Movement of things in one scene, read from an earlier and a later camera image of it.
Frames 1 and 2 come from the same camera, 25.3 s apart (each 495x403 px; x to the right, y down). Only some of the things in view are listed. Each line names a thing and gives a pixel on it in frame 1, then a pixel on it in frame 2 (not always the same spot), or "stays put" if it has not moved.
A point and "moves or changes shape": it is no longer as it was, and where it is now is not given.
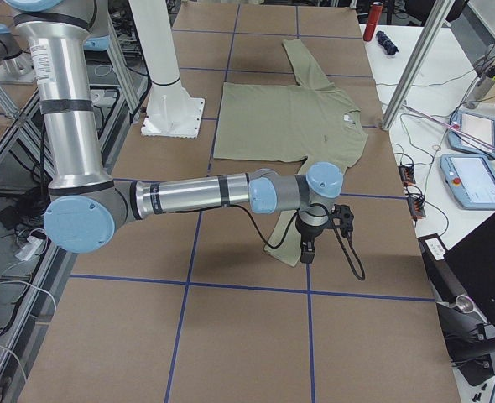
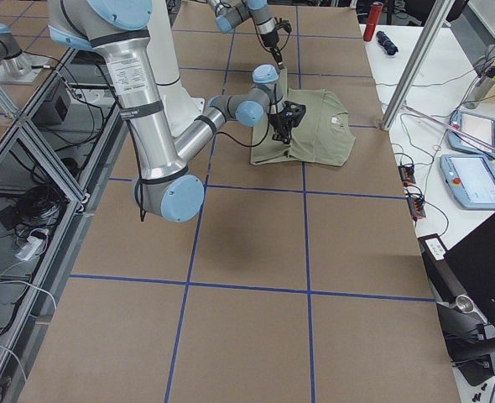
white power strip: x=28 y=250 stays put
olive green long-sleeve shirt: x=310 y=122 moves or changes shape
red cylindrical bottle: x=374 y=14 stays put
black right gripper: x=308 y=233 -> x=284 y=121
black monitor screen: x=484 y=261 stays put
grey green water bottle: x=482 y=86 stays put
